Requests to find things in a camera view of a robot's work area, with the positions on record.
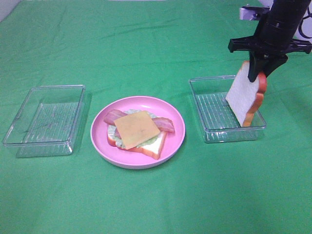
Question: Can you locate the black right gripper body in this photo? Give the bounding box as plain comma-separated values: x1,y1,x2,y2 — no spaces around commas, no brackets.
228,21,312,56

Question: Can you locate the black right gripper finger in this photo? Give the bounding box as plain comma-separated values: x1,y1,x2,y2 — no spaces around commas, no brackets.
248,51,269,82
262,55,288,77

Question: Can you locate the toast bread slice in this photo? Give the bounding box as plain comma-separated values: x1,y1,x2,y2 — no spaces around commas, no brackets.
226,60,267,127
107,131,167,160

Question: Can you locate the bacon strip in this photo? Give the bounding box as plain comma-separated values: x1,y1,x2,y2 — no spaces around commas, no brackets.
104,109,127,139
152,117,175,133

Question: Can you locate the yellow cheese slice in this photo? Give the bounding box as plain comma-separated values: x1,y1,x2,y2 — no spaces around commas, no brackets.
114,111,160,150

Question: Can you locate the green lettuce leaf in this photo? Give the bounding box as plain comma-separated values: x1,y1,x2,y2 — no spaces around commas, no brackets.
104,109,160,150

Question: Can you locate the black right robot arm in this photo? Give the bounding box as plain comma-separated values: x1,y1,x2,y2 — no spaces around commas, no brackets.
228,0,312,82

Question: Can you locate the right clear plastic container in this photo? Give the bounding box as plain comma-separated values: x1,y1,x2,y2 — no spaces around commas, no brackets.
189,75,266,143

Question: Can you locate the clear plastic container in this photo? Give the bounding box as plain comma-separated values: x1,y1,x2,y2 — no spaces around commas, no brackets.
189,75,266,143
2,85,85,157

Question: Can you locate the green tablecloth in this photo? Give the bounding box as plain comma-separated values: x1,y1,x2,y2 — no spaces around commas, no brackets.
0,0,312,234

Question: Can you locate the pink round plate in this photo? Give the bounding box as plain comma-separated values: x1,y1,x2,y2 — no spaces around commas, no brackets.
90,96,186,169

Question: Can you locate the left clear plastic container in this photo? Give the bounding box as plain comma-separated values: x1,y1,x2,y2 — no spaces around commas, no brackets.
2,85,85,157

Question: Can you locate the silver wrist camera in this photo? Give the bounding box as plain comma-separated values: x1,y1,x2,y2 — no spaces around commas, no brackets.
239,4,270,21

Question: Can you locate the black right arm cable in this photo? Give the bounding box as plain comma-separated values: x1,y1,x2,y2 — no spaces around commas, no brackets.
297,4,312,39

